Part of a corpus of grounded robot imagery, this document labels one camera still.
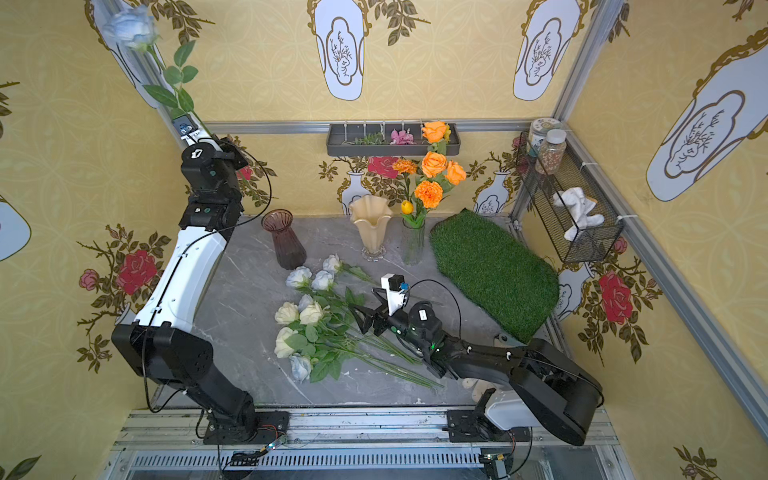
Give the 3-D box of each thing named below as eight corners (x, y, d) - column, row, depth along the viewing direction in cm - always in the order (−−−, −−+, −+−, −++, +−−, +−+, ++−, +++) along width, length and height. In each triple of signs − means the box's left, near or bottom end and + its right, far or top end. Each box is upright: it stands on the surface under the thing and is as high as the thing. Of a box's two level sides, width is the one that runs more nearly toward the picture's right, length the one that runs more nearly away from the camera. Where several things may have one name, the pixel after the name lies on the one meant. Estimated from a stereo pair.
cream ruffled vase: (355, 266, 109) (348, 223, 91) (358, 239, 117) (351, 195, 99) (392, 266, 108) (392, 223, 91) (392, 239, 117) (392, 195, 99)
